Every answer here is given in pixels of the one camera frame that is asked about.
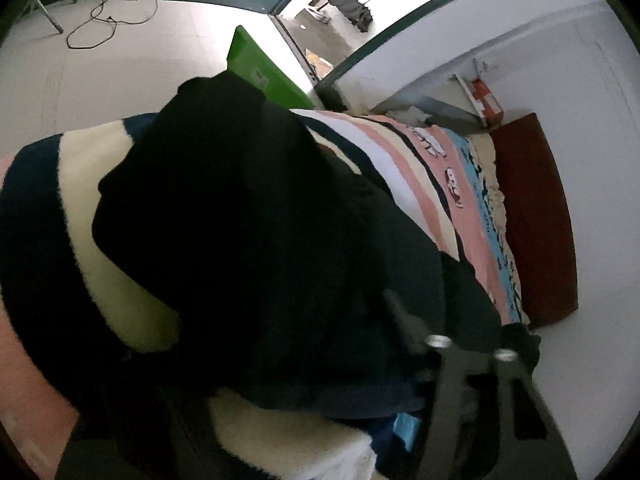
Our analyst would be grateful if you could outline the dark large garment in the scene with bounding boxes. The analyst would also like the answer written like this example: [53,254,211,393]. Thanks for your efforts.
[90,70,543,418]

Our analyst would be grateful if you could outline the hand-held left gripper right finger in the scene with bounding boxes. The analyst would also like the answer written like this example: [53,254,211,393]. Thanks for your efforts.
[382,290,578,480]

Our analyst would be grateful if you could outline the black cable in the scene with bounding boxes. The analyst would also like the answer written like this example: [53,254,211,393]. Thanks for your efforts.
[66,0,159,51]

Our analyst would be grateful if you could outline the green plastic board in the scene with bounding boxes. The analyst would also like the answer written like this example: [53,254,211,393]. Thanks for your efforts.
[227,25,317,111]

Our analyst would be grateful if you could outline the black hanging clothes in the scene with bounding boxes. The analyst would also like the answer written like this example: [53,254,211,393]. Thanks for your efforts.
[327,0,375,34]

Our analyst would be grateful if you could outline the grey metal furniture leg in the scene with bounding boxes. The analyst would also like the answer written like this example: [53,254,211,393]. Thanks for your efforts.
[30,0,65,36]

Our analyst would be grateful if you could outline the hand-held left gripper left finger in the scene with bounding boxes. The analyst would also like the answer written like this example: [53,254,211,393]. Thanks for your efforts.
[55,375,216,480]

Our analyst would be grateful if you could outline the orange box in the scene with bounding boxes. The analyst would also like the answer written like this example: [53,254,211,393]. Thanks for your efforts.
[470,77,505,128]

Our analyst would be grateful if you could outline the dark red headboard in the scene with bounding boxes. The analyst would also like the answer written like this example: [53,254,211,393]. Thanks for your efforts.
[489,112,580,331]

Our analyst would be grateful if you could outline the striped cartoon printed blanket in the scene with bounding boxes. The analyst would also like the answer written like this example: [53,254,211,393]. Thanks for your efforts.
[0,107,532,480]

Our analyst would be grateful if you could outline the brown cardboard piece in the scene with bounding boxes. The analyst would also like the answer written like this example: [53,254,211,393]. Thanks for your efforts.
[305,50,335,74]

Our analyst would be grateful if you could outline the grey bedside shelf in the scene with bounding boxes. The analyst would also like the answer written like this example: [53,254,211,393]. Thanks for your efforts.
[372,72,496,135]

